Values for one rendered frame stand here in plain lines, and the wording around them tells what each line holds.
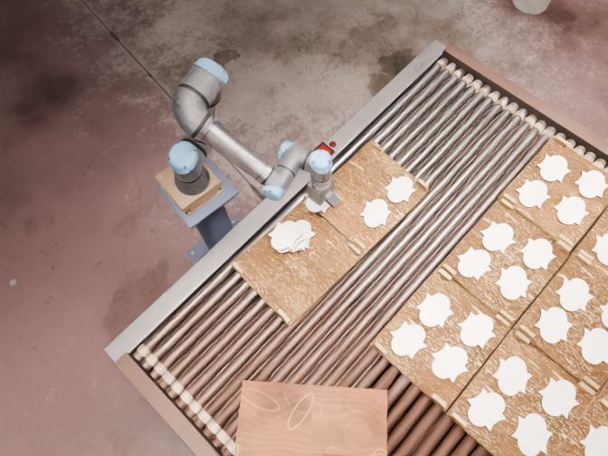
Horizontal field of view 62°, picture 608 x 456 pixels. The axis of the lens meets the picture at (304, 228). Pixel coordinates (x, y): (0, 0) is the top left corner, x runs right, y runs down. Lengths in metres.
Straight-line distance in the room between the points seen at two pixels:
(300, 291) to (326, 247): 0.21
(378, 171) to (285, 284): 0.64
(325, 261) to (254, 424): 0.67
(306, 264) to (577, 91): 2.59
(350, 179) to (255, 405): 1.00
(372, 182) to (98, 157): 2.06
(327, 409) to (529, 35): 3.22
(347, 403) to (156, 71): 2.85
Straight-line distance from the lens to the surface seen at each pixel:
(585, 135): 2.58
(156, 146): 3.57
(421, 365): 1.98
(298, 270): 2.03
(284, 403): 1.83
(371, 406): 1.83
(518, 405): 2.06
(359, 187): 2.18
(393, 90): 2.51
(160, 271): 3.16
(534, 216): 2.30
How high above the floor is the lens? 2.86
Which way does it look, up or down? 66 degrees down
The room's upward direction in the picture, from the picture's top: 4 degrees counter-clockwise
